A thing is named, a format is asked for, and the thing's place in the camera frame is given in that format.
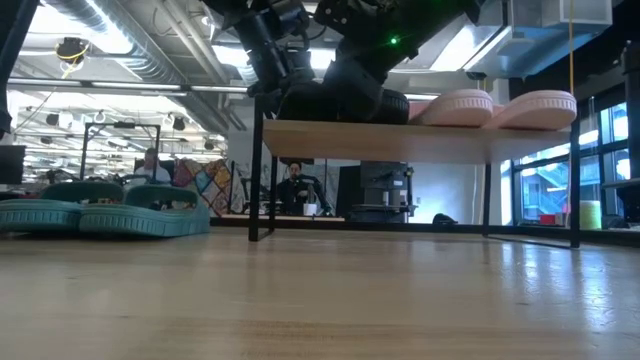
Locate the black rubber slide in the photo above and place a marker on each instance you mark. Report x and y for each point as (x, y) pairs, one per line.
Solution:
(307, 102)
(397, 107)

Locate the black equipment stack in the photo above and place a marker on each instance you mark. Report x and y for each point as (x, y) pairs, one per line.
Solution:
(380, 195)

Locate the long hanging light bar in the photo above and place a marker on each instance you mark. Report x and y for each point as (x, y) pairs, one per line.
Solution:
(125, 86)

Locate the white cup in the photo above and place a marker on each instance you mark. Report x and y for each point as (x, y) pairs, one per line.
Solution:
(310, 209)

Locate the black metal frame rig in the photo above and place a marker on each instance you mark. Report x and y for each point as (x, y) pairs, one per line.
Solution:
(122, 125)

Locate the red cup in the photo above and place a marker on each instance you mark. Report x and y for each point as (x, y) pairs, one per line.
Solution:
(547, 219)

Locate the small black dome object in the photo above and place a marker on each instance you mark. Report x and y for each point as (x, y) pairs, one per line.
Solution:
(444, 218)

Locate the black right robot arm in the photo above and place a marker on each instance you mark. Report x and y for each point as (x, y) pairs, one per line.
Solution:
(380, 25)

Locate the person in dark top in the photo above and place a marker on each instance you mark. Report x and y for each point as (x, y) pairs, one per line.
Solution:
(295, 192)

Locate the wooden shelf with black frame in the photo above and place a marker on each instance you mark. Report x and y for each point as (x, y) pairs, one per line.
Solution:
(380, 142)

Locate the black monitor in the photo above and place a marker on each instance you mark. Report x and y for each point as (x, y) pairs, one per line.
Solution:
(11, 164)

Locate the person in light top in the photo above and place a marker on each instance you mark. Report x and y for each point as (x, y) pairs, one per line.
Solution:
(151, 167)

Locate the colourful patchwork quilt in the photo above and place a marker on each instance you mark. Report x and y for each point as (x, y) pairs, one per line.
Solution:
(210, 187)

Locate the pink rubber slide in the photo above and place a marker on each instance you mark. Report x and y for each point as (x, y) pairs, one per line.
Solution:
(457, 107)
(540, 107)

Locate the yellow-green cup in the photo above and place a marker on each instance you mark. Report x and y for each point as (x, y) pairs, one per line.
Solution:
(590, 215)

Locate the teal rubber slide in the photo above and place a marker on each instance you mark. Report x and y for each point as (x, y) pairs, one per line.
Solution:
(145, 222)
(40, 215)

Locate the black ceiling camera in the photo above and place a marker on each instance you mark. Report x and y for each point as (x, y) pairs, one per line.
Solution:
(476, 75)

